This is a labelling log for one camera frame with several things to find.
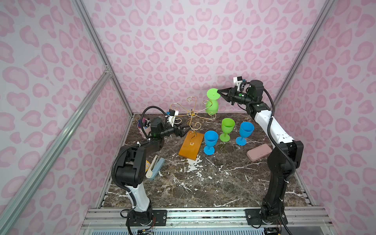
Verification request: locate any pink case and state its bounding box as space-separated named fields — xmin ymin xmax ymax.
xmin=247 ymin=144 xmax=272 ymax=162

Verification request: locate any blue wine glass front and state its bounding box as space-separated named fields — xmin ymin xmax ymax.
xmin=204 ymin=130 xmax=218 ymax=155

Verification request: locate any blue wine glass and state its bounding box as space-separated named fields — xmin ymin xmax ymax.
xmin=236 ymin=122 xmax=255 ymax=146
xmin=204 ymin=130 xmax=218 ymax=155

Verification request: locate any wooden rack base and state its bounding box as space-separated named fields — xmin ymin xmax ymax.
xmin=178 ymin=130 xmax=204 ymax=161

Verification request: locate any blue white stapler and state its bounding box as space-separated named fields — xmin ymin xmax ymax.
xmin=146 ymin=155 xmax=165 ymax=180

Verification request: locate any green wine glass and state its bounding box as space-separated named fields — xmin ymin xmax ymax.
xmin=205 ymin=88 xmax=221 ymax=116
xmin=219 ymin=118 xmax=235 ymax=142

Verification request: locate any pink metal pen bucket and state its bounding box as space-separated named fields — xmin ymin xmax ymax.
xmin=137 ymin=117 xmax=151 ymax=139

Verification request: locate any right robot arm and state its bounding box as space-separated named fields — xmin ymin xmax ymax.
xmin=217 ymin=80 xmax=304 ymax=228

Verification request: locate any blue wine glass back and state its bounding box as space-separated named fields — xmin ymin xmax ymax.
xmin=236 ymin=122 xmax=255 ymax=146

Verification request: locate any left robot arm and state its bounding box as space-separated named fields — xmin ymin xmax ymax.
xmin=111 ymin=106 xmax=190 ymax=227

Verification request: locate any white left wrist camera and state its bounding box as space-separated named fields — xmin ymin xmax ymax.
xmin=166 ymin=109 xmax=179 ymax=126

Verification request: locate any green wine glass back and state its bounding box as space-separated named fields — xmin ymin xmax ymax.
xmin=205 ymin=88 xmax=221 ymax=116

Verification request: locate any gold wire glass rack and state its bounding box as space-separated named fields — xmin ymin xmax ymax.
xmin=170 ymin=97 xmax=216 ymax=132

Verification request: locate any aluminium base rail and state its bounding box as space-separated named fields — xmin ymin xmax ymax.
xmin=79 ymin=206 xmax=337 ymax=235

